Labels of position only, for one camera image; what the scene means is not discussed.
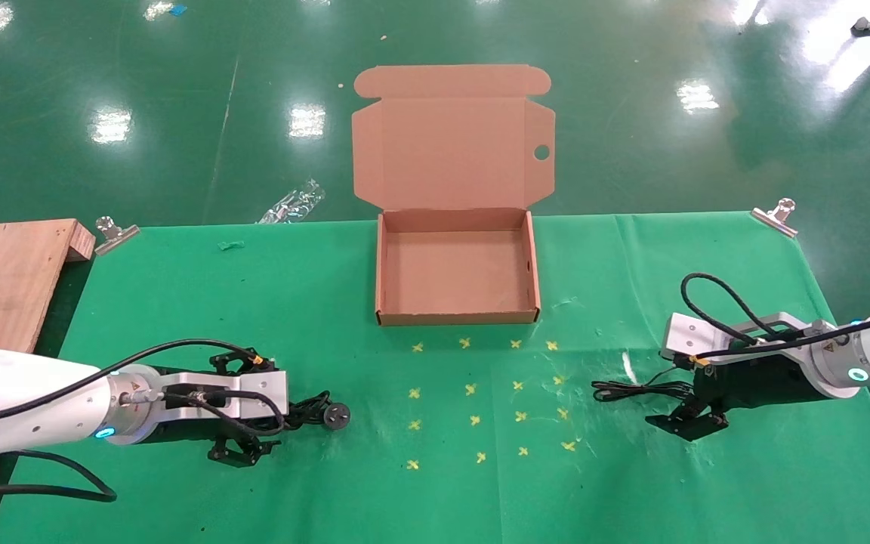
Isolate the brown wooden board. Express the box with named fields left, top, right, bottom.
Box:
left=0, top=218, right=97, bottom=544

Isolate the black wired computer mouse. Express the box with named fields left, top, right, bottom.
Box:
left=592, top=367, right=697, bottom=403

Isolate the open brown cardboard box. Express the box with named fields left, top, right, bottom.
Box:
left=350, top=64, right=557, bottom=327

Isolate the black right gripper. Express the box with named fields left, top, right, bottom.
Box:
left=644, top=352, right=830, bottom=444

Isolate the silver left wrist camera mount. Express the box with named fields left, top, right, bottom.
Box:
left=151, top=369, right=289, bottom=421

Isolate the silver binder clip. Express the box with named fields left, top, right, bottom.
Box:
left=751, top=198, right=798, bottom=239
left=94, top=216, right=140, bottom=256

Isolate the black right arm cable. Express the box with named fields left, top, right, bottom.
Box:
left=680, top=271, right=870, bottom=360

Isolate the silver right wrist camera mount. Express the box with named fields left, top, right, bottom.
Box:
left=659, top=311, right=838, bottom=365

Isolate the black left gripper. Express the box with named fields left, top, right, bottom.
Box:
left=137, top=349, right=286, bottom=468

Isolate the clear plastic wrapper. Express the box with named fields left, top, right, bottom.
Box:
left=257, top=179, right=326, bottom=224

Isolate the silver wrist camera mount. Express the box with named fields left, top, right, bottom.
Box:
left=659, top=311, right=838, bottom=365
left=151, top=369, right=289, bottom=421

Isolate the black data cable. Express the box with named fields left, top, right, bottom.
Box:
left=282, top=391, right=351, bottom=433

